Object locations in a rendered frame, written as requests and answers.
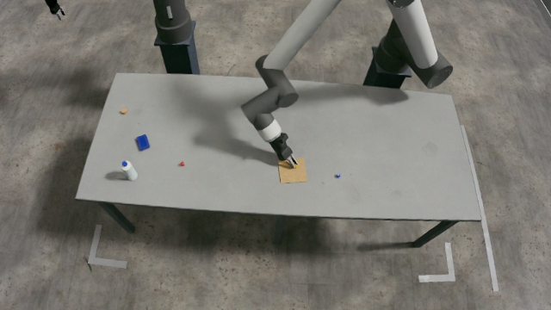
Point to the tan mat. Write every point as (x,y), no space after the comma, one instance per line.
(288,174)

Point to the white plastic bottle with blue cap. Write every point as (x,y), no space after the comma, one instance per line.
(129,170)

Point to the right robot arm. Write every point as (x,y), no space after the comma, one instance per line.
(172,21)

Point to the blue flat rectangular block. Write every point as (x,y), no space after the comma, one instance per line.
(143,142)

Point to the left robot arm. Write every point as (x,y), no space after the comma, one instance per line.
(431,67)

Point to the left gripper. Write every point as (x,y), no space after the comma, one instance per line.
(273,134)

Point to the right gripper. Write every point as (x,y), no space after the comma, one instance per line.
(54,8)

